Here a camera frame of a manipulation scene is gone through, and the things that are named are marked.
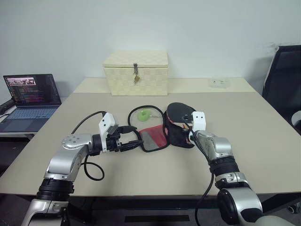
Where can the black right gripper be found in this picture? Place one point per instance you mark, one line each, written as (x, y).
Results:
(187, 118)

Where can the clear plastic container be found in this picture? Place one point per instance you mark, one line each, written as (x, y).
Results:
(220, 82)

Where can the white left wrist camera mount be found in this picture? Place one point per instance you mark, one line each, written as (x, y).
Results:
(106, 122)

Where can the black red paddle case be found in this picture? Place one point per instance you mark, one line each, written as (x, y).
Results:
(174, 137)

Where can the open blue laptop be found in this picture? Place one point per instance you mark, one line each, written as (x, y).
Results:
(28, 103)

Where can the cream woven storage box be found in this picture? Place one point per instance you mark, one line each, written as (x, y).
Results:
(138, 77)

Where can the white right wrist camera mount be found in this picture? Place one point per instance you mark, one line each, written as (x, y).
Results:
(199, 122)

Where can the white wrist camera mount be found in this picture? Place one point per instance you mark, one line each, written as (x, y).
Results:
(199, 122)
(106, 122)

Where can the metal box latch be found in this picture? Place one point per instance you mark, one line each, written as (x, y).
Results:
(135, 68)

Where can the black office chair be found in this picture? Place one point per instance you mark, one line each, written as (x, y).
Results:
(284, 87)

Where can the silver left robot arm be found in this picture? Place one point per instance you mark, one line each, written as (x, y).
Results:
(68, 160)

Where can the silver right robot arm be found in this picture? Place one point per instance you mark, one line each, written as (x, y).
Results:
(225, 160)

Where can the small brass padlock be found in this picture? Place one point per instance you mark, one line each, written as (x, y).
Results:
(136, 79)

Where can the black object beside laptop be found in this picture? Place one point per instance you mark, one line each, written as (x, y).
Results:
(5, 107)

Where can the black chair caster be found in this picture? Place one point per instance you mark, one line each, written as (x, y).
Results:
(294, 209)

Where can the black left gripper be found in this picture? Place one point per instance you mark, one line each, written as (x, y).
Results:
(113, 141)

